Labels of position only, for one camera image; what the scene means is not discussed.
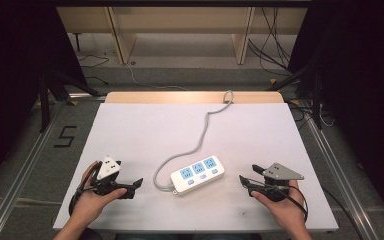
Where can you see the person's right hand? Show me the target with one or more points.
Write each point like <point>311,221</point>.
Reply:
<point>288,210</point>

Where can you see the wooden shelf frame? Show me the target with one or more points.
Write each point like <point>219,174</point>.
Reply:
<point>180,20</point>

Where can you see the person's left hand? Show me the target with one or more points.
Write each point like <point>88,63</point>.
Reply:
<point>88,203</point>

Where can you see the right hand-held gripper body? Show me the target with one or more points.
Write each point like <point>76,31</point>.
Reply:
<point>280,172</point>

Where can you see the black metal stand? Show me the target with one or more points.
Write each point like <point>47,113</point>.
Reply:
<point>316,96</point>
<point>45,100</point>

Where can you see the white power strip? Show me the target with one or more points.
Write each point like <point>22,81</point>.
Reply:
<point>196,175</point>

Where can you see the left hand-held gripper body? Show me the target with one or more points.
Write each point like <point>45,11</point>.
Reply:
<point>107,168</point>

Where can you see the wooden table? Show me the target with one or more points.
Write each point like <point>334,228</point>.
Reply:
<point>166,97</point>

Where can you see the dark curtain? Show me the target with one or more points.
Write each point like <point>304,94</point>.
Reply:
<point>13,66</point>
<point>363,83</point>

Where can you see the metal floor rail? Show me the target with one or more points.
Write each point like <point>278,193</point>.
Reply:
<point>20,173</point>
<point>340,180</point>

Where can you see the white table board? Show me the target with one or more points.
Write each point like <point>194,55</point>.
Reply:
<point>146,133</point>

